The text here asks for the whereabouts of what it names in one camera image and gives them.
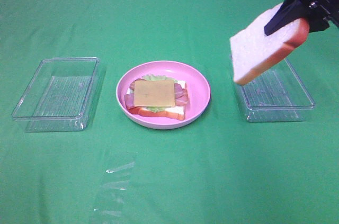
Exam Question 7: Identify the left clear plastic tray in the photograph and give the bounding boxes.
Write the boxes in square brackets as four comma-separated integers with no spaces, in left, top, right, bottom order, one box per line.
[12,57,100,132]

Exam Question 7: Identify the green table cloth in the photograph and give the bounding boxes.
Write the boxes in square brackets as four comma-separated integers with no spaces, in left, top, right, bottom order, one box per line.
[1,0,338,223]

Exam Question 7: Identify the bacon strip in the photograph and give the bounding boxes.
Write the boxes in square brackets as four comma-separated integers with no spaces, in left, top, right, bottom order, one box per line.
[125,78,189,107]
[124,89,189,112]

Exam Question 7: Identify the pink round plate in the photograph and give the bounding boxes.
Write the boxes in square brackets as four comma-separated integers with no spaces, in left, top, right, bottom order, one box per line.
[115,60,211,130]

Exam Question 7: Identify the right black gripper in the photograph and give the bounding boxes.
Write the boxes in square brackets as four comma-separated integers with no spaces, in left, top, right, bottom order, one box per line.
[264,0,338,36]

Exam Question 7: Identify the right clear plastic tray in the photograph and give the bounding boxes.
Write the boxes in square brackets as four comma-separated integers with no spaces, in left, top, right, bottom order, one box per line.
[233,58,315,122]

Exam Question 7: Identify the clear plastic tray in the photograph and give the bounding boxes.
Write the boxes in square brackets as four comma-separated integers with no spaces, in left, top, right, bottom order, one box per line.
[233,58,315,122]
[12,57,100,132]

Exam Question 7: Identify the green lettuce leaf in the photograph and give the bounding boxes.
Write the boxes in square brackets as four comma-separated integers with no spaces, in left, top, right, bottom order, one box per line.
[141,74,177,112]

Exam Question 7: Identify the yellow cheese slice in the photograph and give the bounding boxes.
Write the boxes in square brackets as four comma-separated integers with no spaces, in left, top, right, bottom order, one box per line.
[133,80,175,107]

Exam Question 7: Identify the bread slice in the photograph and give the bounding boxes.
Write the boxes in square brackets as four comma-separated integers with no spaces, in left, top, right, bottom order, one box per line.
[124,80,187,121]
[229,4,309,86]

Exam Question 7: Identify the clear plastic film sheet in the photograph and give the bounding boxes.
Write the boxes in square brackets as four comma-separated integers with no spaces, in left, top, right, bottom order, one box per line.
[89,152,136,223]

